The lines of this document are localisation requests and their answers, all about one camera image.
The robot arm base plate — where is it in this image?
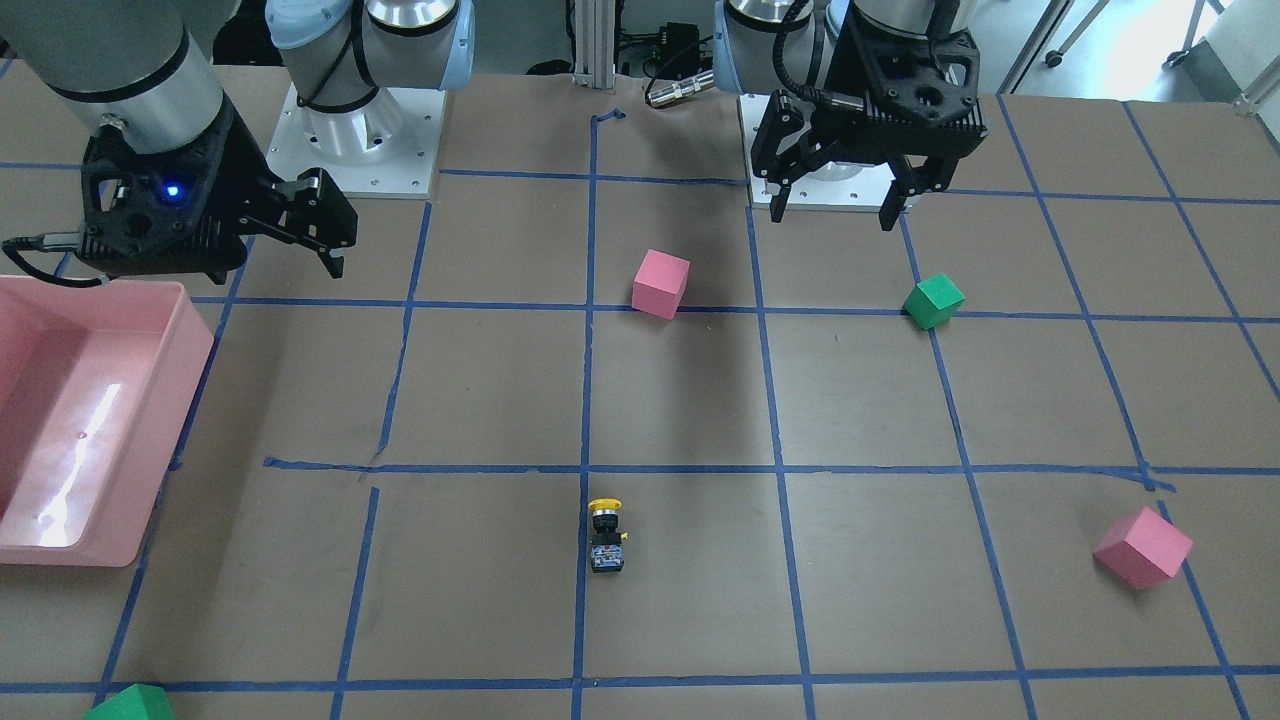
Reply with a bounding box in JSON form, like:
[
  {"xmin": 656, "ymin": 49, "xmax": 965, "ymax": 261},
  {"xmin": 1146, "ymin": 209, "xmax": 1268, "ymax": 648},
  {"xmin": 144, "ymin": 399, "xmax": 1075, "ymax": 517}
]
[{"xmin": 265, "ymin": 87, "xmax": 451, "ymax": 200}]

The green foam cube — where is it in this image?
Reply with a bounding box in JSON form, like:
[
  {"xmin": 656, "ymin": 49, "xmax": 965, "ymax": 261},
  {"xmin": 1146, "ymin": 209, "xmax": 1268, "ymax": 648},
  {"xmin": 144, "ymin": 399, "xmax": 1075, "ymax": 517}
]
[
  {"xmin": 902, "ymin": 273, "xmax": 966, "ymax": 331},
  {"xmin": 82, "ymin": 684, "xmax": 177, "ymax": 720}
]

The pink foam cube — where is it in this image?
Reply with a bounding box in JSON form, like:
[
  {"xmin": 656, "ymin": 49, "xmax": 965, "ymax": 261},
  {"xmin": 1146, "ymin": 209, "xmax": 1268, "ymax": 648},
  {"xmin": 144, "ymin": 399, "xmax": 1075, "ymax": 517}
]
[
  {"xmin": 1093, "ymin": 507, "xmax": 1194, "ymax": 591},
  {"xmin": 630, "ymin": 249, "xmax": 691, "ymax": 322}
]

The pink plastic bin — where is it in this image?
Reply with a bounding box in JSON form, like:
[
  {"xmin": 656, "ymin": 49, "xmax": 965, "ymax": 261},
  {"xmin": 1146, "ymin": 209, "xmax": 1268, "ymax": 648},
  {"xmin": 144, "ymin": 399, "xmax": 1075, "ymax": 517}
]
[{"xmin": 1, "ymin": 275, "xmax": 212, "ymax": 568}]

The yellow push button switch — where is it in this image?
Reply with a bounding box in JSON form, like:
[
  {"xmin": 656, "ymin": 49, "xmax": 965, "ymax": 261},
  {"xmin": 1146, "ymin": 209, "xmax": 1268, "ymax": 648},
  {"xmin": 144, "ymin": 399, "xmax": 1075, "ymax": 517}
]
[{"xmin": 588, "ymin": 498, "xmax": 628, "ymax": 573}]

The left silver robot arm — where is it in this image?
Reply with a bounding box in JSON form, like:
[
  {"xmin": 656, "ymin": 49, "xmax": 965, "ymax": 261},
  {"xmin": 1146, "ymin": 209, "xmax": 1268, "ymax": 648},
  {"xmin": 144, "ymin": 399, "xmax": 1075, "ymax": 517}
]
[{"xmin": 712, "ymin": 1, "xmax": 989, "ymax": 231}]

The aluminium frame post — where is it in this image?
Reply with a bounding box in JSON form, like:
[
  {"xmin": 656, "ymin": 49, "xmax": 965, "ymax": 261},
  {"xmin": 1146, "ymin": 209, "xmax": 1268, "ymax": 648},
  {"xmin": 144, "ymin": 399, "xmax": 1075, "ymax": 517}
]
[{"xmin": 570, "ymin": 0, "xmax": 620, "ymax": 94}]

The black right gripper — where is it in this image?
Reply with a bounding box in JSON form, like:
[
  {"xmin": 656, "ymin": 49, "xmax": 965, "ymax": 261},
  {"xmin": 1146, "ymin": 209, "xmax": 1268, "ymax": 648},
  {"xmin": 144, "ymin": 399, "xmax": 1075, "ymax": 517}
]
[{"xmin": 76, "ymin": 100, "xmax": 358, "ymax": 282}]

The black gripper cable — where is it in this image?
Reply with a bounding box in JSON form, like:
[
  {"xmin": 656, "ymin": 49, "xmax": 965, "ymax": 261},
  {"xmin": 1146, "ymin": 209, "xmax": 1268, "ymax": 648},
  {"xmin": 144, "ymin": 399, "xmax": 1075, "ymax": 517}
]
[{"xmin": 0, "ymin": 232, "xmax": 106, "ymax": 290}]

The silver cable connector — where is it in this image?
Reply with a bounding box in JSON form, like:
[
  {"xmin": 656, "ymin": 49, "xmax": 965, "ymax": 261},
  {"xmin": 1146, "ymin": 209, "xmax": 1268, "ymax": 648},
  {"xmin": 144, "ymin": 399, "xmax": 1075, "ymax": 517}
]
[{"xmin": 645, "ymin": 70, "xmax": 716, "ymax": 110}]

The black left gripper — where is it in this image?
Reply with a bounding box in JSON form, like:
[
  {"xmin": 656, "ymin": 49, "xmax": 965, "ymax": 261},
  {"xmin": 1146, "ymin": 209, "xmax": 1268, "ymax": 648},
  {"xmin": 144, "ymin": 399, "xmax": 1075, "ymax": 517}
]
[{"xmin": 751, "ymin": 15, "xmax": 989, "ymax": 232}]

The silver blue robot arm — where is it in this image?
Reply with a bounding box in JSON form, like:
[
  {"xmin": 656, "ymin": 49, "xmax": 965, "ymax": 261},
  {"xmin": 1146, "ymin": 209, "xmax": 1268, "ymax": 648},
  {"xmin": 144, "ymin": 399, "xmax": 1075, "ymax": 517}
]
[{"xmin": 3, "ymin": 1, "xmax": 475, "ymax": 290}]

